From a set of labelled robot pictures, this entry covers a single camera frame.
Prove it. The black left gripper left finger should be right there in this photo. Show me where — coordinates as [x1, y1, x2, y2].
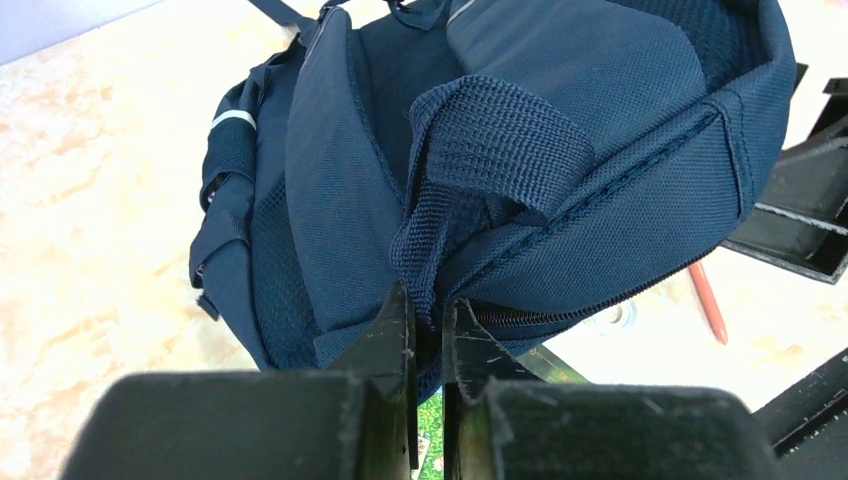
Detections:
[62, 286, 418, 479]

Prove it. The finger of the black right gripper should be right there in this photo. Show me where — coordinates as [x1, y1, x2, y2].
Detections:
[753, 350, 847, 480]
[723, 77, 847, 284]

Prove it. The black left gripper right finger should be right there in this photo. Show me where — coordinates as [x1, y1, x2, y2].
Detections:
[442, 300, 779, 479]

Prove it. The navy blue student backpack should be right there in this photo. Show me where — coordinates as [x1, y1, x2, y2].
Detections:
[189, 1, 796, 399]

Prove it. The orange pen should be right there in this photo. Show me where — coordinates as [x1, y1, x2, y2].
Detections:
[688, 261, 728, 345]

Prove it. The clear tape roll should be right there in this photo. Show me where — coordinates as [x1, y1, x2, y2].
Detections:
[584, 300, 637, 336]

